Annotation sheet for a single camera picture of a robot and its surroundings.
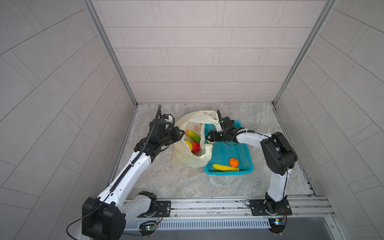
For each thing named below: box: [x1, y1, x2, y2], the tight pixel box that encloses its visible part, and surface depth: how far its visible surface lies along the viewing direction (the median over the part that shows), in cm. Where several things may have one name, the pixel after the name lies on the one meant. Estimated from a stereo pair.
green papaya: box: [187, 130, 201, 144], surface depth 95 cm
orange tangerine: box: [229, 157, 239, 168], surface depth 84 cm
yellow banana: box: [212, 164, 240, 172], surface depth 83 cm
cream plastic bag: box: [172, 110, 220, 168], surface depth 78 cm
